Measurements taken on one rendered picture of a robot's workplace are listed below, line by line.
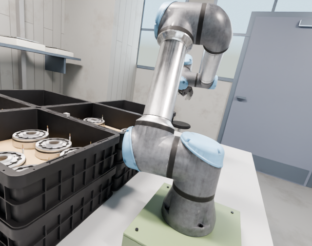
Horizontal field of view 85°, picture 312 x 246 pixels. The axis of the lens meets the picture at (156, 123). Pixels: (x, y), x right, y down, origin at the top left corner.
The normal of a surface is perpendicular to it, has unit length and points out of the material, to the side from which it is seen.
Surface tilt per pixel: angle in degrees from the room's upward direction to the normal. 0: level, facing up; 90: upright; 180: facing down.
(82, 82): 90
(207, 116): 90
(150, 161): 89
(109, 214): 0
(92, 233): 0
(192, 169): 86
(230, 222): 2
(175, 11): 66
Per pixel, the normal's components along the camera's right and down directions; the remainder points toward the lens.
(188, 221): -0.15, -0.11
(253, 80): -0.42, 0.17
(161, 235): 0.14, -0.96
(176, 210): -0.60, -0.22
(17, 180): 0.47, 0.30
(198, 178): -0.15, 0.20
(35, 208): 0.90, 0.25
